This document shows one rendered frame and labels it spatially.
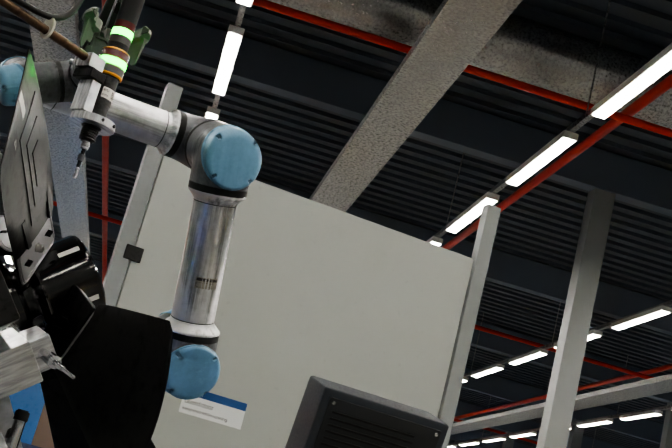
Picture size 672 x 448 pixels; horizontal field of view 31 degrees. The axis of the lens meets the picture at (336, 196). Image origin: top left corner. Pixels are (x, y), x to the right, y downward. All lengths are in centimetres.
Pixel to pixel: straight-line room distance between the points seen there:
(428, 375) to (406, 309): 22
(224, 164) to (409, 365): 179
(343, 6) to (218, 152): 825
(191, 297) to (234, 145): 31
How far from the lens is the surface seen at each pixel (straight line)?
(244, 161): 230
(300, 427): 229
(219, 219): 233
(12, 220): 152
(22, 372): 141
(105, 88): 187
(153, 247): 371
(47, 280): 166
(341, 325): 386
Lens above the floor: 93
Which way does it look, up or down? 16 degrees up
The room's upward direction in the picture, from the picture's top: 15 degrees clockwise
